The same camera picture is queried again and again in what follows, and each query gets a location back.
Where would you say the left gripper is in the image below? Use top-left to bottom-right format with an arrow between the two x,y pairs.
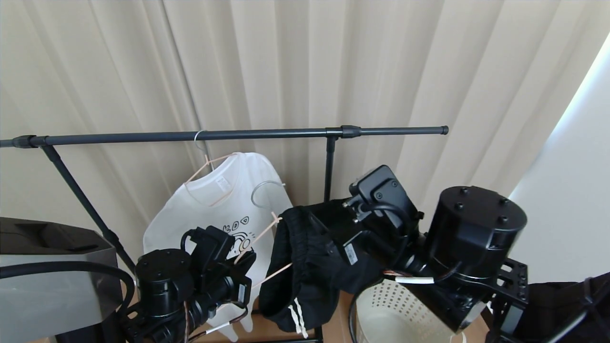
188,279 -> 252,329

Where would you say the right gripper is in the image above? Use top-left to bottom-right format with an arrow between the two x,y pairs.
326,229 -> 425,274

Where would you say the black garment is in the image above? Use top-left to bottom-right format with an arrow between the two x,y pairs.
259,198 -> 398,334

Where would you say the white printed t-shirt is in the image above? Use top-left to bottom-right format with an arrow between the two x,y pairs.
143,152 -> 294,343

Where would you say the pink clothes hanger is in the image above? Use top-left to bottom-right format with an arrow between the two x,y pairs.
205,180 -> 294,320
183,130 -> 239,208

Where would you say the white laundry basket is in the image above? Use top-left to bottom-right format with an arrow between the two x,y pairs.
355,279 -> 470,343

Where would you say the black clothes rack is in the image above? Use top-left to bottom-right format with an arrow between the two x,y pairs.
0,125 -> 449,343

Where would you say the beige curtain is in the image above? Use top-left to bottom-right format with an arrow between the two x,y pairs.
0,0 -> 610,286

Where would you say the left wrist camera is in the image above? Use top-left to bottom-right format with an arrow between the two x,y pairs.
180,226 -> 257,286

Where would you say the black cable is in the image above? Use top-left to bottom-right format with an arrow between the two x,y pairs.
347,286 -> 367,343
0,261 -> 136,324

